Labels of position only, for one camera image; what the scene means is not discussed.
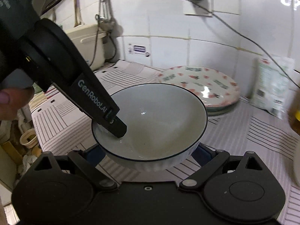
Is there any beige plastic ring holder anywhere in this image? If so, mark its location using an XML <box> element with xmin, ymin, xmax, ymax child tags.
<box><xmin>19</xmin><ymin>131</ymin><xmax>38</xmax><ymax>150</ymax></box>

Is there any white wall sticker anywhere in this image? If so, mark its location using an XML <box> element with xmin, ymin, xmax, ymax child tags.
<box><xmin>128</xmin><ymin>43</ymin><xmax>151</xmax><ymax>57</ymax></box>

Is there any black rice cooker cable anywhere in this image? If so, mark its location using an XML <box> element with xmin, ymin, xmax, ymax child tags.
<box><xmin>95</xmin><ymin>14</ymin><xmax>118</xmax><ymax>63</ymax></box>

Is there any white salt bag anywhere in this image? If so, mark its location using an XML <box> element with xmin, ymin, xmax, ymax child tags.
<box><xmin>249</xmin><ymin>56</ymin><xmax>295</xmax><ymax>120</ymax></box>

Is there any yellow label amber bottle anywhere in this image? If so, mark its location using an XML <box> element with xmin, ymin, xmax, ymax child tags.
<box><xmin>287</xmin><ymin>108</ymin><xmax>300</xmax><ymax>136</ymax></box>

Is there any pink bunny print plate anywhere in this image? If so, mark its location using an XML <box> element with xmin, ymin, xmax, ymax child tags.
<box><xmin>156</xmin><ymin>66</ymin><xmax>241</xmax><ymax>109</ymax></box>

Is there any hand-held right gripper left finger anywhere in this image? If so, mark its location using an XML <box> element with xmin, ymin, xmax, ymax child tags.
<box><xmin>34</xmin><ymin>144</ymin><xmax>118</xmax><ymax>189</ymax></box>

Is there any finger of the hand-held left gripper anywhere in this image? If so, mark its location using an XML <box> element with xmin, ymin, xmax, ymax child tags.
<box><xmin>58</xmin><ymin>73</ymin><xmax>128</xmax><ymax>138</ymax></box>

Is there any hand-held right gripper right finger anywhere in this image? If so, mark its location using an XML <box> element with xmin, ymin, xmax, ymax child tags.
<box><xmin>179</xmin><ymin>144</ymin><xmax>272</xmax><ymax>189</ymax></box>

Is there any wooden spatula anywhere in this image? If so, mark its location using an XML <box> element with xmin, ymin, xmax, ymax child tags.
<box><xmin>72</xmin><ymin>0</ymin><xmax>83</xmax><ymax>27</ymax></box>

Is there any white bowl with dark rim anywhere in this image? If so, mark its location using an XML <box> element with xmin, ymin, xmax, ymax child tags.
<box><xmin>91</xmin><ymin>83</ymin><xmax>208</xmax><ymax>173</ymax></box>

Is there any white rice cooker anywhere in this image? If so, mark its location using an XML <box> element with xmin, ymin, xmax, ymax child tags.
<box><xmin>64</xmin><ymin>23</ymin><xmax>106</xmax><ymax>72</ymax></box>

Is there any black charger cable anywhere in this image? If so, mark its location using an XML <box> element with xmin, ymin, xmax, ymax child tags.
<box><xmin>206</xmin><ymin>7</ymin><xmax>300</xmax><ymax>86</ymax></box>

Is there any striped white tablecloth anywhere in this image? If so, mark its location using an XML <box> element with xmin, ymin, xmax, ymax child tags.
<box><xmin>30</xmin><ymin>59</ymin><xmax>300</xmax><ymax>225</ymax></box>

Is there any person's left hand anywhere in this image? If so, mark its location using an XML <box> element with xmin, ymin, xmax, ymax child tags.
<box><xmin>0</xmin><ymin>88</ymin><xmax>35</xmax><ymax>122</ymax></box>

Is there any white wall socket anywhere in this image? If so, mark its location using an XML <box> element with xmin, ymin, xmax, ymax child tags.
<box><xmin>182</xmin><ymin>0</ymin><xmax>213</xmax><ymax>17</ymax></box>

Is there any pale green round plate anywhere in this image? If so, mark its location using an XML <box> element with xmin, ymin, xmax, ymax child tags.
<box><xmin>207</xmin><ymin>105</ymin><xmax>236</xmax><ymax>117</ymax></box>

